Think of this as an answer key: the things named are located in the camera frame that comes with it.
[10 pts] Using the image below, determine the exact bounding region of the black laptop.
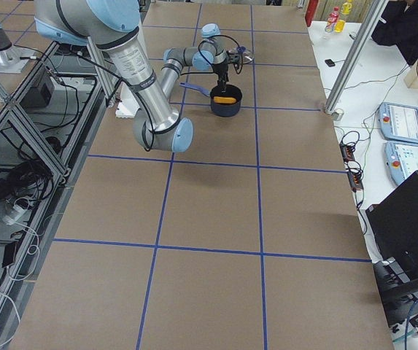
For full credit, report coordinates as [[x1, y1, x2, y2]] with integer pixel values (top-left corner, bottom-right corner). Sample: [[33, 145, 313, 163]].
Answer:
[[365, 169, 418, 263]]

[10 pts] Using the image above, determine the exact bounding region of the black power strip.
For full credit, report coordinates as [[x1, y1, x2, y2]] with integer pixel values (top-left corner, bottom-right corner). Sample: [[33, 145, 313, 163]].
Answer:
[[339, 142, 364, 193]]

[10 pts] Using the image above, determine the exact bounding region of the aluminium frame post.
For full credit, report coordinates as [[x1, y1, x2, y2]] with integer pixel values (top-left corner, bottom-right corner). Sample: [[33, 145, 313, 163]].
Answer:
[[323, 0, 388, 121]]

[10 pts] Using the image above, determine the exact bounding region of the lower teach pendant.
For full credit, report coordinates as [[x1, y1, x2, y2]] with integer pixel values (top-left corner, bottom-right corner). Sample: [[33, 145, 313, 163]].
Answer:
[[384, 141, 418, 185]]

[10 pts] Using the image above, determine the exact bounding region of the dark blue pot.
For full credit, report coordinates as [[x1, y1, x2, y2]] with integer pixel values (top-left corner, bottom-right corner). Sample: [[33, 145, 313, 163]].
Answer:
[[179, 82, 243, 117]]

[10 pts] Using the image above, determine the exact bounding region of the person in black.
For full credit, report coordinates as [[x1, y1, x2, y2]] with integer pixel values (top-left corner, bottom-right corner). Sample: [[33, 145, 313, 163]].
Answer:
[[371, 0, 418, 66]]

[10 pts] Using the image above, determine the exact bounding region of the yellow corn cob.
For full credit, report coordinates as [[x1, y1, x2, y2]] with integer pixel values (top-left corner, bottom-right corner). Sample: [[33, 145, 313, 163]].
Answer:
[[212, 96, 237, 105]]

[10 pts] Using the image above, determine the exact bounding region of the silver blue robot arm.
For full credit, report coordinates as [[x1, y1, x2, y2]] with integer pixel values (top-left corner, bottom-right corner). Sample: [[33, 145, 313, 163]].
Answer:
[[34, 0, 228, 152]]

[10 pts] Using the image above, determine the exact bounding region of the yellow drink bottle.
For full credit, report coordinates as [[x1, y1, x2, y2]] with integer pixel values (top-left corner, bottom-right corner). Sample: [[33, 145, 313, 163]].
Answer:
[[334, 0, 353, 33]]

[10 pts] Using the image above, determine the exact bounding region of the black phone on table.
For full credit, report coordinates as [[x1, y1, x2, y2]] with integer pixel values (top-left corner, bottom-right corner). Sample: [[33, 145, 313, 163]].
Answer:
[[325, 59, 336, 67]]

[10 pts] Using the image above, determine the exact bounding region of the black monitor stand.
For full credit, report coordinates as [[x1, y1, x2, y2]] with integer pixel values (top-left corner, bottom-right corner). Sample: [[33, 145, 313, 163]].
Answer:
[[373, 258, 418, 335]]

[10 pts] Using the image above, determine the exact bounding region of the black control box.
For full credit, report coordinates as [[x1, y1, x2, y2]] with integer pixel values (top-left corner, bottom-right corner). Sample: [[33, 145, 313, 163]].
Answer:
[[20, 71, 55, 109]]

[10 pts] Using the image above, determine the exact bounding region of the white power adapter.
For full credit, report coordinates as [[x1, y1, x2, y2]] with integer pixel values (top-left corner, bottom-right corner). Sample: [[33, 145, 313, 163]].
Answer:
[[2, 198, 30, 225]]

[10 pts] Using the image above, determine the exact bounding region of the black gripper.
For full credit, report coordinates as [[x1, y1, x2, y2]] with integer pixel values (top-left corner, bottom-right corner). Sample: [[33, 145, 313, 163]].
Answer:
[[214, 61, 229, 90]]

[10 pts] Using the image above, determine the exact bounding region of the red drink bottle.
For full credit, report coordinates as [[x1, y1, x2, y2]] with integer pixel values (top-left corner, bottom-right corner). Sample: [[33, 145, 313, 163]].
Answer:
[[325, 7, 339, 33]]

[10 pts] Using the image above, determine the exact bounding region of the teach pendant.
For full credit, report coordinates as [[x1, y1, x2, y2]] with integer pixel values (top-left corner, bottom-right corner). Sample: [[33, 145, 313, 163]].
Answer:
[[384, 141, 418, 185], [376, 102, 418, 144]]

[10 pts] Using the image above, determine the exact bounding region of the upper teach pendant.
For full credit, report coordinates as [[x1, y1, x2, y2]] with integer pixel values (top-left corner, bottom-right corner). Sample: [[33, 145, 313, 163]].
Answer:
[[376, 102, 418, 144]]

